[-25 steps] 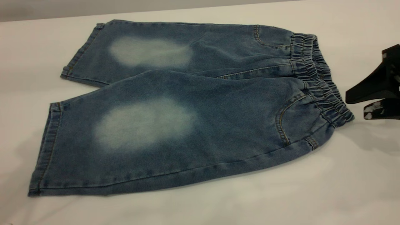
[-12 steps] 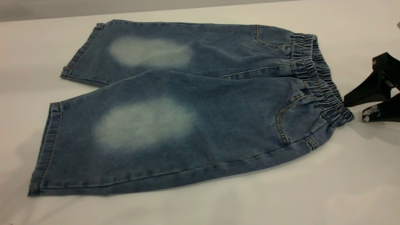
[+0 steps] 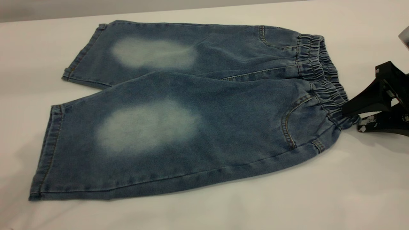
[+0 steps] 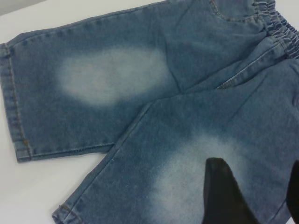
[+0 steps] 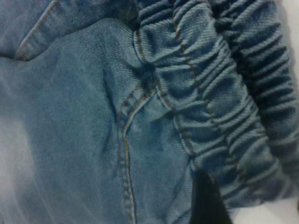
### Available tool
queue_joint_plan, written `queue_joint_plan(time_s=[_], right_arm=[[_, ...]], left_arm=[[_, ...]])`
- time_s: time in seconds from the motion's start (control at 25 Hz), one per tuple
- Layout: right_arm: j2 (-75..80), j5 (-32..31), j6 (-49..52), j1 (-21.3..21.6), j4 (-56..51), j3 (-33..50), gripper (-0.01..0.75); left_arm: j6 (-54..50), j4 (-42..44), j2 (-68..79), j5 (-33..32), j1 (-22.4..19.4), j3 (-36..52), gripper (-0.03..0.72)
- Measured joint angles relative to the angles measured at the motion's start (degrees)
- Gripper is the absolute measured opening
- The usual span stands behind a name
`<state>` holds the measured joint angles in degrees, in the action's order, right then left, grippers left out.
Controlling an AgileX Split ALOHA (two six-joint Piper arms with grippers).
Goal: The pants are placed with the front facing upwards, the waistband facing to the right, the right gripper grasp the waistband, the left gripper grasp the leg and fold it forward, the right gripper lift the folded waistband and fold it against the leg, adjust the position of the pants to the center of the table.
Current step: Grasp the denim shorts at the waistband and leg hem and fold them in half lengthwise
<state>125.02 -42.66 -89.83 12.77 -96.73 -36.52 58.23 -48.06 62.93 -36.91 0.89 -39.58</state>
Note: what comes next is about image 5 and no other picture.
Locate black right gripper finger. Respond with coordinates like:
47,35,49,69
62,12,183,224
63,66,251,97
193,171,235,224

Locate blue denim pants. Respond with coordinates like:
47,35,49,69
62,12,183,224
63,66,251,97
0,0,299,224

